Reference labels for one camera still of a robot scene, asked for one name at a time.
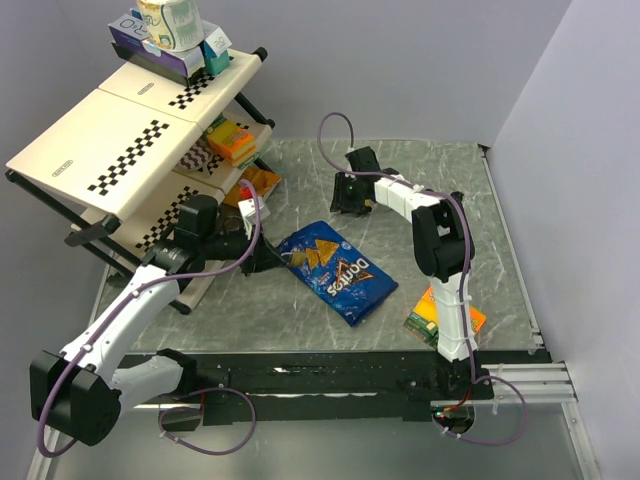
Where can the blue Doritos chip bag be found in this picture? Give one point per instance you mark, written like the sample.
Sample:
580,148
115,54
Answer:
345,279

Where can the teal small box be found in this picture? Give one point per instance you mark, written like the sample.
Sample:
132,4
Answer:
214,47

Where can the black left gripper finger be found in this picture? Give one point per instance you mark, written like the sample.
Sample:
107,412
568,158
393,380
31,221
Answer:
272,258
252,266

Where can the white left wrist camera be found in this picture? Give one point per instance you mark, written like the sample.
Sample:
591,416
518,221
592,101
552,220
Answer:
252,207

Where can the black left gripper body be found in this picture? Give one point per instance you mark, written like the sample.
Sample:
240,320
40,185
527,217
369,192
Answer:
236,245

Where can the beige checkered shelf rack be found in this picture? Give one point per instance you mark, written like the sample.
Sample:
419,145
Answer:
109,166

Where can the right yellow sponge pack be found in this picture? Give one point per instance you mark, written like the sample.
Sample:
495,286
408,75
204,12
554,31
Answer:
477,319

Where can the yellow sponge pack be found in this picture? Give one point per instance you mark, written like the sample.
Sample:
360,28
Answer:
477,319
422,321

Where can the orange snack bag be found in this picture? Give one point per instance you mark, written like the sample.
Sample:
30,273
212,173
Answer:
264,183

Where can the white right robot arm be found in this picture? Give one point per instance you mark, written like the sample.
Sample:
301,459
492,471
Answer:
443,246

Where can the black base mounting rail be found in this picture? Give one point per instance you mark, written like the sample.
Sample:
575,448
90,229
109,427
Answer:
301,385

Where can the purple tissue box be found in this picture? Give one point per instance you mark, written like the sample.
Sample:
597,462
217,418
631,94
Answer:
133,44

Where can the purple zigzag cloth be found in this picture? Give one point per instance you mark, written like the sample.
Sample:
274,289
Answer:
196,158

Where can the orange sponge pack on shelf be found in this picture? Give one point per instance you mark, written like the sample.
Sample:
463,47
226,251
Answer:
234,144

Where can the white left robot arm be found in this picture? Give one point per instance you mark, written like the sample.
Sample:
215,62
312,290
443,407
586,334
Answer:
83,390

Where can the brass padlock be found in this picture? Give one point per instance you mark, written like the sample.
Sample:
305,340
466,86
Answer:
297,259

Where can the left yellow sponge pack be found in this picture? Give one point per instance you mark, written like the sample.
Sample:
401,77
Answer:
422,321

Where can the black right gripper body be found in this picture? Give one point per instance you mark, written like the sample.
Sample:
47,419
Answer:
346,193

